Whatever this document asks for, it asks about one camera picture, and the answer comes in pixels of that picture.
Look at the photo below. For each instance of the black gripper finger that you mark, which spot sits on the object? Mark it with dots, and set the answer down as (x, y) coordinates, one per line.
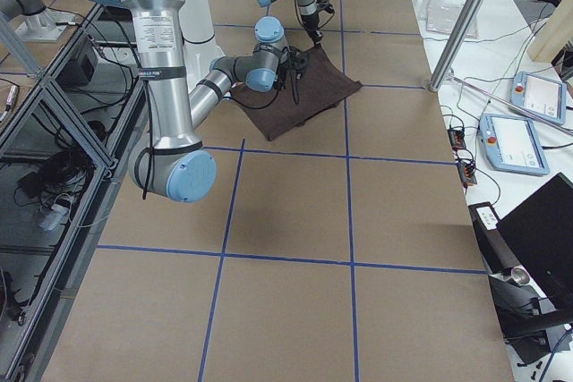
(316, 36)

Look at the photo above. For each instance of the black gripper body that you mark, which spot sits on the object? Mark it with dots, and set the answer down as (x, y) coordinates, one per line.
(284, 78)
(311, 23)

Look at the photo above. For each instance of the brown t-shirt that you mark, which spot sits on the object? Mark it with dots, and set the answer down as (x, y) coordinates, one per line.
(322, 87)

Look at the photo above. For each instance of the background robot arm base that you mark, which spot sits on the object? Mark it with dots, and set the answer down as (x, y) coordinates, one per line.
(40, 24)

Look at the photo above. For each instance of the clear plastic bag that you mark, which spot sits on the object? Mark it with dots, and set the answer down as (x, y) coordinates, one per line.
(442, 15)

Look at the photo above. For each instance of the orange connector block upper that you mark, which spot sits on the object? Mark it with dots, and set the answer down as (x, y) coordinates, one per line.
(457, 139)

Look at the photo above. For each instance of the orange connector block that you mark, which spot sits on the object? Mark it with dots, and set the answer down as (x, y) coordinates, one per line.
(466, 172)
(457, 139)

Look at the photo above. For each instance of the orange connector block lower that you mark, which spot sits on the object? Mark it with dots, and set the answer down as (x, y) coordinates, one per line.
(466, 172)

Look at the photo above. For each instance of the lower teach pendant tablet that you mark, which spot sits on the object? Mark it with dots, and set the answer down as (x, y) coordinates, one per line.
(511, 145)

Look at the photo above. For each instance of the teach pendant tablet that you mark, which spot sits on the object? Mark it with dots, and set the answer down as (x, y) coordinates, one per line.
(543, 96)
(511, 145)

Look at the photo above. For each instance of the upper teach pendant tablet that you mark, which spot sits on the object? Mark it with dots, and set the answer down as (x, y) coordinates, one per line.
(543, 96)

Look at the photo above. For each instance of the black monitor on stand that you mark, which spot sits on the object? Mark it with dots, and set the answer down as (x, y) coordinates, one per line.
(529, 252)

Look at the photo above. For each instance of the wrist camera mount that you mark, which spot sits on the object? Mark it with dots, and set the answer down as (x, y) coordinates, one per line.
(325, 6)
(299, 61)

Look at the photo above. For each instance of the aluminium frame post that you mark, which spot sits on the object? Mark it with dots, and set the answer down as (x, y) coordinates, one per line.
(454, 43)

